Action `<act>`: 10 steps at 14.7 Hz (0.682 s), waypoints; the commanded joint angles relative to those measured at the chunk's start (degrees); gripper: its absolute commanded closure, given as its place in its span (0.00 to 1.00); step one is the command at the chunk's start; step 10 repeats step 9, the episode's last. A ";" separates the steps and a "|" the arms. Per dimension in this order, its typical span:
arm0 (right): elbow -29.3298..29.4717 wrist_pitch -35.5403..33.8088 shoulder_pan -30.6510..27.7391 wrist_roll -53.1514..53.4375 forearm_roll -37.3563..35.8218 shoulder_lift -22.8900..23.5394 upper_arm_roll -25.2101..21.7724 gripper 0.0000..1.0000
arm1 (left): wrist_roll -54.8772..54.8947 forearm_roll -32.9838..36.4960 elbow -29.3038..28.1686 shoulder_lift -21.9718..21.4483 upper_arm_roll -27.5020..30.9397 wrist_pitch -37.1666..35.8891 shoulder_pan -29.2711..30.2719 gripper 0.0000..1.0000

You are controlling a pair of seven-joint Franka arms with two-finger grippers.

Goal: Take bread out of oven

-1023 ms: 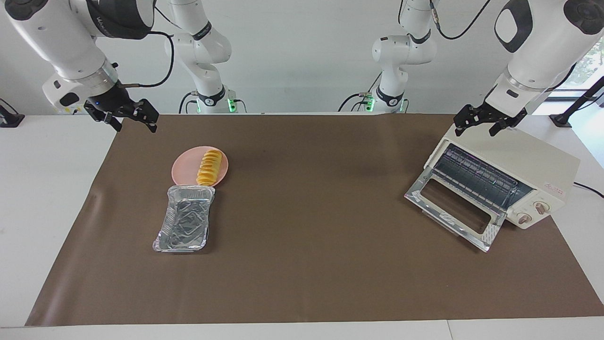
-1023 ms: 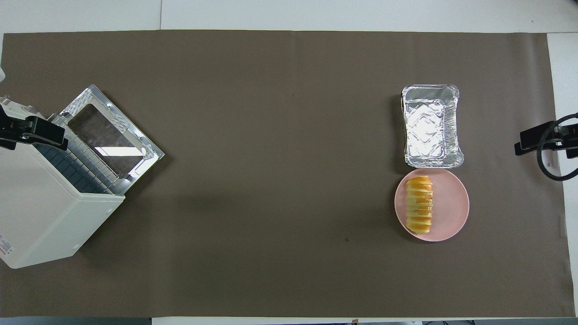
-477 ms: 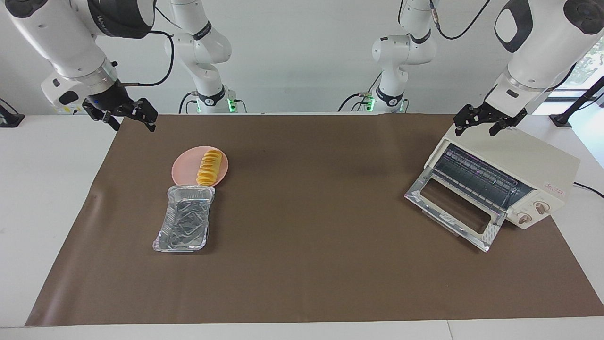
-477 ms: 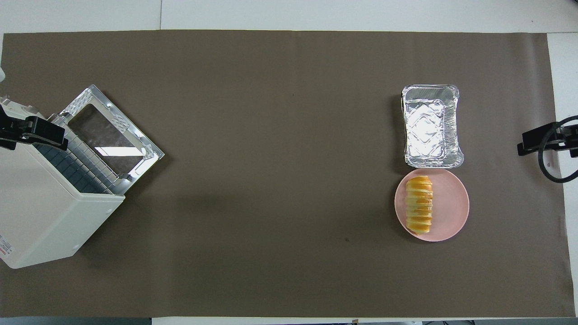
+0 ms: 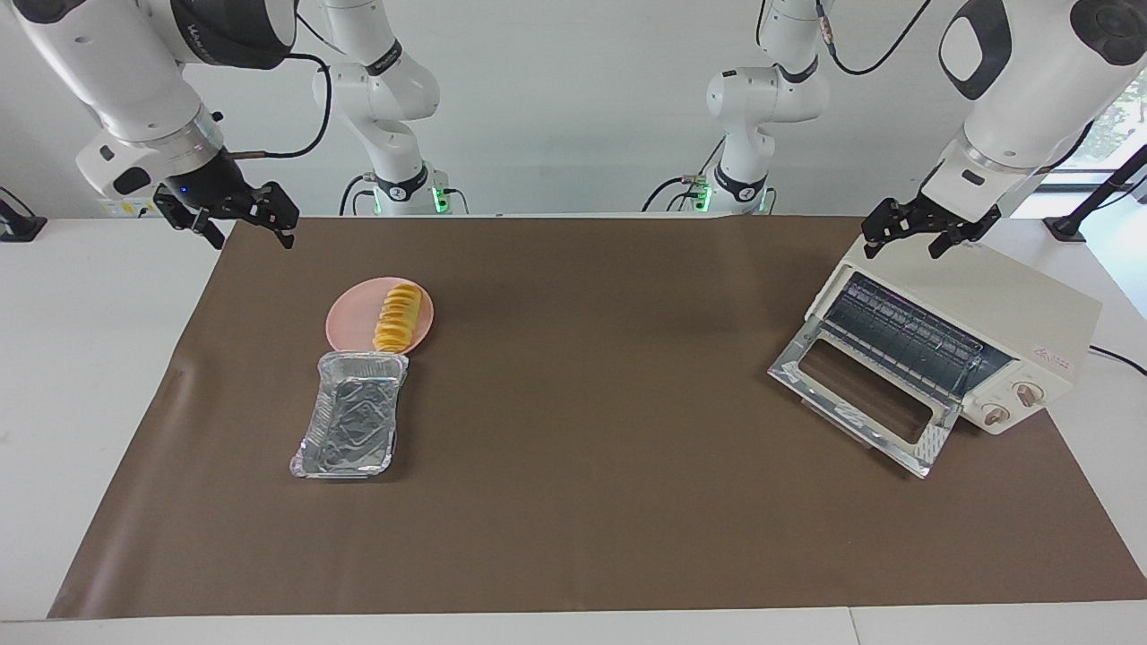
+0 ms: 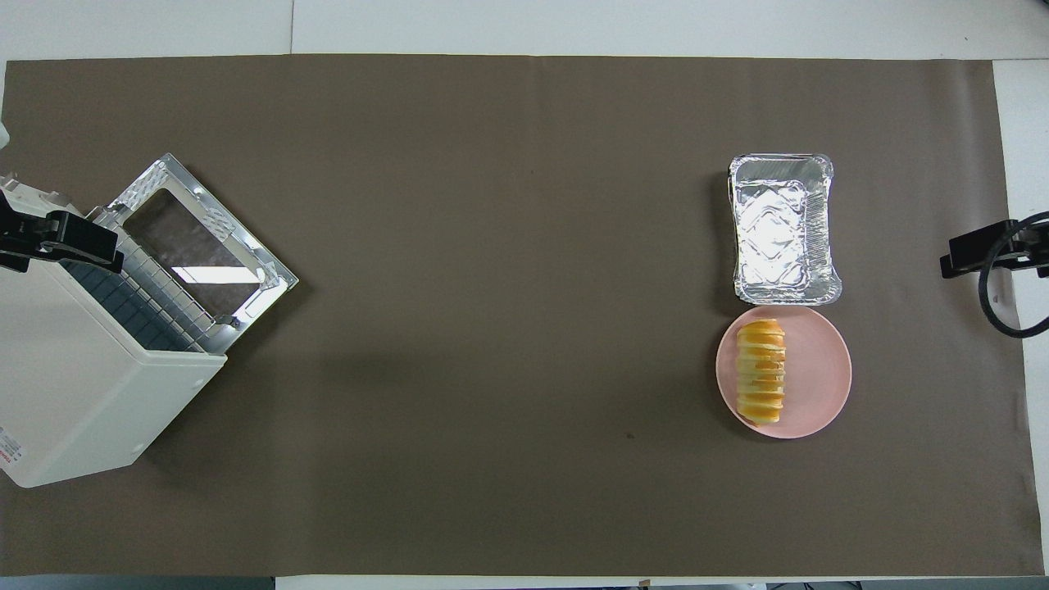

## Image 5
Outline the black desk clamp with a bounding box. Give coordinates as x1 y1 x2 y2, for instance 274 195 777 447
0 186 47 243

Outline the brown table mat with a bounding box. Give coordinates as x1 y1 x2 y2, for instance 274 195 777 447
47 215 1147 619

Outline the black right base cable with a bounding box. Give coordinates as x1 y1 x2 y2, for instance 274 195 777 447
339 172 377 216

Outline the wire oven rack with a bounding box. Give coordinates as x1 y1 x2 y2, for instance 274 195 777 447
833 273 996 395

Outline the pink round plate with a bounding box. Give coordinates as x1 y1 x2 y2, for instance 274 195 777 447
325 277 436 356

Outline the black left base cable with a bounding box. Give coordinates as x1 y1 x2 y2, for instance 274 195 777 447
641 139 727 214

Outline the sliced golden bread loaf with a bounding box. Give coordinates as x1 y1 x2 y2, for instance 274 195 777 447
372 283 422 353

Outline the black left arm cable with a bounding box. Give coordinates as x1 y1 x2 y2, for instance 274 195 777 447
814 0 928 76

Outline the black angled stand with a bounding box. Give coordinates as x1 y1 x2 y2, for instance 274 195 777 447
1042 143 1147 243

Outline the window with greenery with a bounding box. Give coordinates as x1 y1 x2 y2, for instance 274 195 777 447
1066 70 1147 171

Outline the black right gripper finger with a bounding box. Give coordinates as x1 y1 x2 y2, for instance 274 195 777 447
246 181 301 251
152 184 228 251

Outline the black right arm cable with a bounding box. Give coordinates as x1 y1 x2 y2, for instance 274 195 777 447
224 52 334 160

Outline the black base cable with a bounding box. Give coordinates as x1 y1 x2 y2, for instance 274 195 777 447
339 172 377 216
641 139 727 214

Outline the cream toaster oven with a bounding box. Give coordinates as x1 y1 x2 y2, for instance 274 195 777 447
805 235 1103 436

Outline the aluminium foil tray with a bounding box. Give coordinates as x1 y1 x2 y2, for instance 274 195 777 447
289 351 410 480

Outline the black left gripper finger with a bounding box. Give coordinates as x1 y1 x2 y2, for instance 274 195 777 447
862 197 924 261
927 204 1003 261

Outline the black oven power cable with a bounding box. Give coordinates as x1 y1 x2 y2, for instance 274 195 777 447
1087 345 1147 377

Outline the glass oven door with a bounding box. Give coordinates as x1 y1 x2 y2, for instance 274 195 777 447
767 315 962 479

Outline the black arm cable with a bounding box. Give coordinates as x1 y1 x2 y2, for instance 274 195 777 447
814 0 928 76
224 52 334 160

